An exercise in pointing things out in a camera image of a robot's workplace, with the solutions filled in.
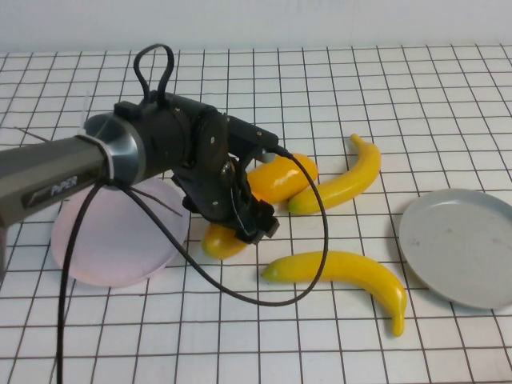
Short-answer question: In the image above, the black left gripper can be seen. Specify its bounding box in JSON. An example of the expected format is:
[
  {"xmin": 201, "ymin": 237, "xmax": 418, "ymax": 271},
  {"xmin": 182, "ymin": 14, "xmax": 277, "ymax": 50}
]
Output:
[{"xmin": 172, "ymin": 153, "xmax": 280, "ymax": 246}]

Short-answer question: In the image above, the orange mango with green tip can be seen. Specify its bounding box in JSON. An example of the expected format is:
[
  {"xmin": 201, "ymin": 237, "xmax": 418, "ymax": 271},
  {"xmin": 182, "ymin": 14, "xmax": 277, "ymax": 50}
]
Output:
[{"xmin": 201, "ymin": 222, "xmax": 249, "ymax": 261}]

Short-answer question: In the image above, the plain yellow-orange mango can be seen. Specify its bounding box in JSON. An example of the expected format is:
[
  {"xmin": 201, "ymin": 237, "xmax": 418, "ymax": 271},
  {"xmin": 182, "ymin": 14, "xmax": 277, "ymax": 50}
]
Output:
[{"xmin": 246, "ymin": 153, "xmax": 320, "ymax": 205}]

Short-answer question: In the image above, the small yellow plastic banana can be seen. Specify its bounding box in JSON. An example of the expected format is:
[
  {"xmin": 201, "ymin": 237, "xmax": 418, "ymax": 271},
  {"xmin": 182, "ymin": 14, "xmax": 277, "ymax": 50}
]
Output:
[{"xmin": 287, "ymin": 134, "xmax": 382, "ymax": 214}]

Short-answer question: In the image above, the large yellow plastic banana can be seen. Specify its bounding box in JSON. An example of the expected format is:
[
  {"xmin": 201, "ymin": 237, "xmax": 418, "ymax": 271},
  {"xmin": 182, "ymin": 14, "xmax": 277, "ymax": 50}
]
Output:
[{"xmin": 262, "ymin": 250, "xmax": 408, "ymax": 338}]

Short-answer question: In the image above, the pink round plate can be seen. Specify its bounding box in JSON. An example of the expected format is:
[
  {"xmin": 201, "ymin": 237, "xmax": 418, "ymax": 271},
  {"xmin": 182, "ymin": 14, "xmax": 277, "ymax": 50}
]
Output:
[{"xmin": 50, "ymin": 178, "xmax": 188, "ymax": 288}]

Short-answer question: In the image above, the grey round plate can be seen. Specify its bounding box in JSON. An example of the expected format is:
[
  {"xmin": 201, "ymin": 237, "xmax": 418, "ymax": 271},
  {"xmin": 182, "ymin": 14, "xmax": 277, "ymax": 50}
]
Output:
[{"xmin": 398, "ymin": 188, "xmax": 512, "ymax": 310}]

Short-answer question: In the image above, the white black-grid tablecloth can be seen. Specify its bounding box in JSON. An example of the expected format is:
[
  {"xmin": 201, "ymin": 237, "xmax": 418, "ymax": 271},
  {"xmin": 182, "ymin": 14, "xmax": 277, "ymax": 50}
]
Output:
[{"xmin": 0, "ymin": 42, "xmax": 512, "ymax": 384}]

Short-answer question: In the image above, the looped black wrist cable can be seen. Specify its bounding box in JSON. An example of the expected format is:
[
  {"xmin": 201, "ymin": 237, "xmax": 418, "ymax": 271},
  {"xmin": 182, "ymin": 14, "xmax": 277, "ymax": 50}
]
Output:
[{"xmin": 133, "ymin": 42, "xmax": 176, "ymax": 107}]

